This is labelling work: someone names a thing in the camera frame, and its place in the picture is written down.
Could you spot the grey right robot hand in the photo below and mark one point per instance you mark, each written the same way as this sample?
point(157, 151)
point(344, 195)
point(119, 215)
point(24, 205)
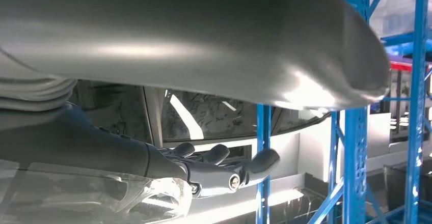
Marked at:
point(168, 30)

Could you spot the blue metal shelf rack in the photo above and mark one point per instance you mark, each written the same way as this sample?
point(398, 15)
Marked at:
point(354, 148)

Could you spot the clear plastic hand cover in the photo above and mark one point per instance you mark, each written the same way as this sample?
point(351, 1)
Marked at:
point(101, 199)

